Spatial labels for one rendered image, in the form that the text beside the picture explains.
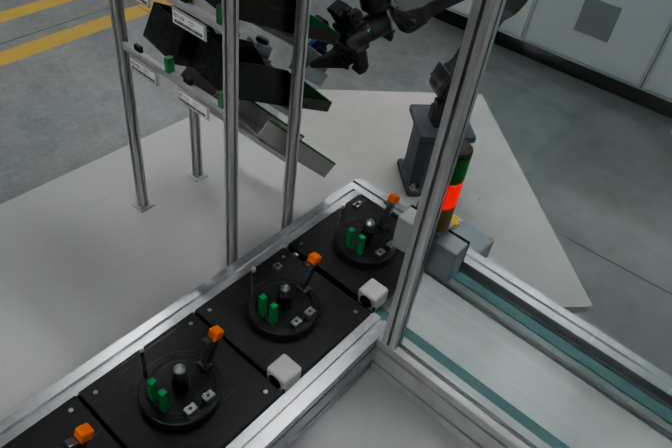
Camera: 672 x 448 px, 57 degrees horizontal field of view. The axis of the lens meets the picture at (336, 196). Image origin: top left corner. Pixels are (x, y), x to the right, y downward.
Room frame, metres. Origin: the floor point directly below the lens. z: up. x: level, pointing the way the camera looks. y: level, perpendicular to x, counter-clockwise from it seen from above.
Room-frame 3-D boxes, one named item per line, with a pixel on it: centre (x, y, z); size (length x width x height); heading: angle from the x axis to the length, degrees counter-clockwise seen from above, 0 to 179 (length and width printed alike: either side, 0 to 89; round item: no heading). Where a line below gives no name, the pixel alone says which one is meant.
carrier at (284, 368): (0.74, 0.07, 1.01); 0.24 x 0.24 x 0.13; 54
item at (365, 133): (1.34, -0.20, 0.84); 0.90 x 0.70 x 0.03; 12
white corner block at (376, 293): (0.81, -0.10, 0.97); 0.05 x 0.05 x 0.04; 54
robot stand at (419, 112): (1.35, -0.24, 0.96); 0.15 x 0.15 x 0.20; 12
